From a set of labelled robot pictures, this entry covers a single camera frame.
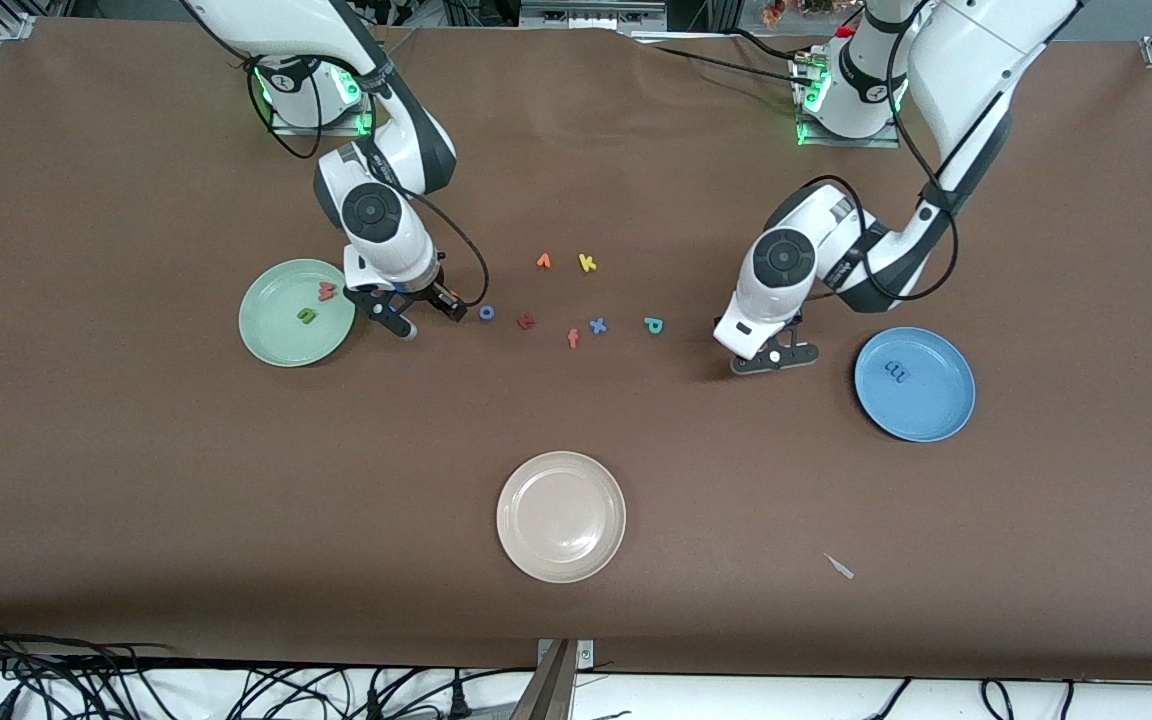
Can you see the brown table cover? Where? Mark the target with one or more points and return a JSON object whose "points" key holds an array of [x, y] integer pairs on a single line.
{"points": [[636, 180]]}

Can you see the black power plug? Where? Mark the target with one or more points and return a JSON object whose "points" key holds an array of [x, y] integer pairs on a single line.
{"points": [[457, 700], [374, 705]]}

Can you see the orange brown background object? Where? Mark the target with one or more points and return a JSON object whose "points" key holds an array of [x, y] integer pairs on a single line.
{"points": [[774, 12]]}

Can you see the white tape scrap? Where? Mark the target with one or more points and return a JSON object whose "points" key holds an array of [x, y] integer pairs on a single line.
{"points": [[841, 568]]}

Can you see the grey metal beam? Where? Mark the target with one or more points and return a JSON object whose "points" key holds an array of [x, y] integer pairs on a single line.
{"points": [[548, 690]]}

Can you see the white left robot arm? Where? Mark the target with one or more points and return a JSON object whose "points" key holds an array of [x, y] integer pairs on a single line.
{"points": [[976, 60]]}

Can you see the beige plate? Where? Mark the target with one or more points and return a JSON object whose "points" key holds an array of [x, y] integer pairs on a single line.
{"points": [[561, 517]]}

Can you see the teal letter p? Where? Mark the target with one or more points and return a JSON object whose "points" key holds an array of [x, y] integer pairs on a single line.
{"points": [[652, 324]]}

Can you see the silver metal profile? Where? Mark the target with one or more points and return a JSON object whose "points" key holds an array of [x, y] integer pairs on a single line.
{"points": [[591, 15]]}

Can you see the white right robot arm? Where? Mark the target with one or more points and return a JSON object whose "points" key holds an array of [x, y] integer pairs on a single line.
{"points": [[286, 20]]}

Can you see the salmon red letter w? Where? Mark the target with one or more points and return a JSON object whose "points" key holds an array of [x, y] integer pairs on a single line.
{"points": [[326, 291]]}

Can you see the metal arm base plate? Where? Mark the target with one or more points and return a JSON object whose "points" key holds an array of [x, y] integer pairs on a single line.
{"points": [[296, 130], [851, 143]]}

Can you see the blue letter m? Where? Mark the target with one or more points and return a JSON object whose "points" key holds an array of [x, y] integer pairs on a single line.
{"points": [[897, 374]]}

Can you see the small metal bracket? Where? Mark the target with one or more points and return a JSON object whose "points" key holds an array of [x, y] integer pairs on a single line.
{"points": [[586, 655]]}

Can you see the blue plate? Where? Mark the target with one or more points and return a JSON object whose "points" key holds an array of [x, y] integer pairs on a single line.
{"points": [[926, 400]]}

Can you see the green plate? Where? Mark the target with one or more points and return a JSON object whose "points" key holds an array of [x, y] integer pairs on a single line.
{"points": [[281, 335]]}

